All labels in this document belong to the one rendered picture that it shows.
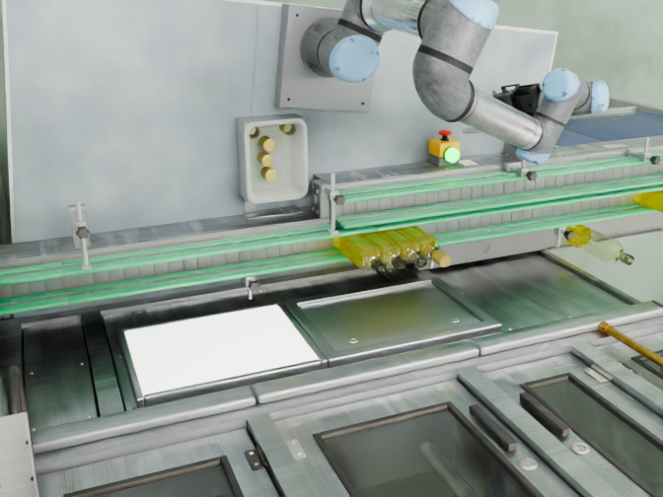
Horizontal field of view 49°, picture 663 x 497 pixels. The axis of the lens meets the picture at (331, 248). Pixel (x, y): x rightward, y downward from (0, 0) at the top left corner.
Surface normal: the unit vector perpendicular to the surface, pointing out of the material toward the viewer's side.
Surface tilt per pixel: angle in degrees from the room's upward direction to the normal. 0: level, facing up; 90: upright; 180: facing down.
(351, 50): 10
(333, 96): 3
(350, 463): 90
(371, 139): 0
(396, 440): 90
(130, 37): 0
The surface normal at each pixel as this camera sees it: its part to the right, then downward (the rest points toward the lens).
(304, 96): 0.34, 0.38
